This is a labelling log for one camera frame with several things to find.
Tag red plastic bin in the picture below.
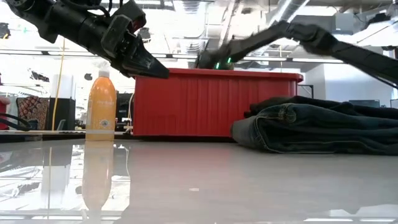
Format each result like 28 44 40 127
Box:
132 67 305 138

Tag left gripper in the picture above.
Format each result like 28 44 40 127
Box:
99 14 170 80

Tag dark blue jeans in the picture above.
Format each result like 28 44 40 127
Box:
231 102 398 156

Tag black box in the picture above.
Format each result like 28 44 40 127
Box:
46 97 76 131

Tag black aluminium table frame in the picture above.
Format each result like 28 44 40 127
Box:
0 133 238 144

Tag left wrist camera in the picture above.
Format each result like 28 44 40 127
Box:
110 0 147 34

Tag black curved chair armrest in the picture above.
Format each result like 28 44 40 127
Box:
0 112 34 132

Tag orange spray bottle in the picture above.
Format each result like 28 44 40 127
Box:
85 60 118 142

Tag yellow cable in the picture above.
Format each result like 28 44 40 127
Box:
51 37 67 131

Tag white box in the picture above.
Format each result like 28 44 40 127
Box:
50 73 77 100

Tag patterned cloth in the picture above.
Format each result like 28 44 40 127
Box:
16 96 50 131

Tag black metal stand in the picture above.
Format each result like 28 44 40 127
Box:
298 84 315 100

